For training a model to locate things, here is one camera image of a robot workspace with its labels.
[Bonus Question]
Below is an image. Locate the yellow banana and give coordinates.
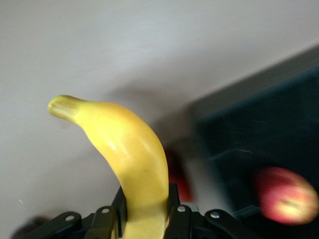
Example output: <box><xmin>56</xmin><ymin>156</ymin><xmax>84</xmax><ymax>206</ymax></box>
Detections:
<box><xmin>47</xmin><ymin>94</ymin><xmax>170</xmax><ymax>239</ymax></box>

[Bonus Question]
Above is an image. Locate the red mango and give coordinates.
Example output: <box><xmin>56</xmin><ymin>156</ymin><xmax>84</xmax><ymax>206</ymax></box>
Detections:
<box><xmin>164</xmin><ymin>148</ymin><xmax>195</xmax><ymax>203</ymax></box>

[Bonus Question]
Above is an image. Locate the red yellow apple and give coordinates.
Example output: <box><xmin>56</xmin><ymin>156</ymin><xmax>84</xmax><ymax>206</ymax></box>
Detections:
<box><xmin>253</xmin><ymin>166</ymin><xmax>319</xmax><ymax>227</ymax></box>

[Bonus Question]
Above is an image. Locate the black plastic box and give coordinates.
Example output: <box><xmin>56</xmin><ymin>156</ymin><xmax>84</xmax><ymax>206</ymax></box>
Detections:
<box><xmin>189</xmin><ymin>44</ymin><xmax>319</xmax><ymax>225</ymax></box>

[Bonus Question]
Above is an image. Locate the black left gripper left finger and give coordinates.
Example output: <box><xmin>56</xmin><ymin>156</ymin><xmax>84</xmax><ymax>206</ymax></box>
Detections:
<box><xmin>11</xmin><ymin>185</ymin><xmax>128</xmax><ymax>239</ymax></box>

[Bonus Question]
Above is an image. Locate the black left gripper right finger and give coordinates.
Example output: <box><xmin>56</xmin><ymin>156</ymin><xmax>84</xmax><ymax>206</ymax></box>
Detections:
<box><xmin>165</xmin><ymin>183</ymin><xmax>246</xmax><ymax>239</ymax></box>

